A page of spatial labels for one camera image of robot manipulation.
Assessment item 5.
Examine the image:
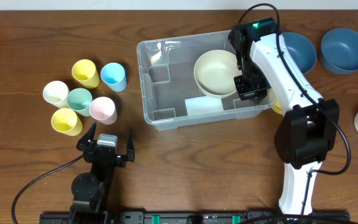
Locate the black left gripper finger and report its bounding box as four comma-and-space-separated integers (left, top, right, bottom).
76, 123, 97, 151
126, 129, 135, 162

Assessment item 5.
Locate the small yellow bowl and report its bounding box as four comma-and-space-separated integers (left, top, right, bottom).
269, 89, 283, 115

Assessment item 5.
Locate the dark blue bowl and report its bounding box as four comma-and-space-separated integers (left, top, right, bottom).
318, 28, 358, 75
282, 32, 317, 74

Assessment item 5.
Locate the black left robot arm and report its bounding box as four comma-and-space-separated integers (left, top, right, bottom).
70, 123, 135, 223

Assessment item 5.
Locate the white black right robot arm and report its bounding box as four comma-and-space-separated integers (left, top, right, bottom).
228, 18, 339, 215

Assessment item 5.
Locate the clear plastic storage container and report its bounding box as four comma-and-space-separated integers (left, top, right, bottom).
137, 30, 275, 130

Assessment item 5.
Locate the yellow cup lower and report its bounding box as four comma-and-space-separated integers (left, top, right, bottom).
51, 108, 83, 136

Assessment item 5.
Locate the yellow cup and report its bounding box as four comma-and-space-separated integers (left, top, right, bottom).
71, 59, 100, 88
51, 108, 83, 136

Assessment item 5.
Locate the pink cup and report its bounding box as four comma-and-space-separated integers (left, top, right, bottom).
89, 96, 117, 125

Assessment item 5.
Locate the mint green cup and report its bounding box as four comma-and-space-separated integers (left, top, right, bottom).
67, 88, 93, 117

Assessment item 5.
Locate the cream white cup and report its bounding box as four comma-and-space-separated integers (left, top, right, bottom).
42, 81, 70, 108

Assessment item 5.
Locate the yellow cup upper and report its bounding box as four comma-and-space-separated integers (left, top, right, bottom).
71, 59, 100, 88

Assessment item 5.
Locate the light blue cup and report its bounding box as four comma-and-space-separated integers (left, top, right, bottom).
101, 63, 127, 92

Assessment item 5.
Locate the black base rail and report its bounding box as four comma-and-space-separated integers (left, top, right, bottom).
39, 210, 351, 224

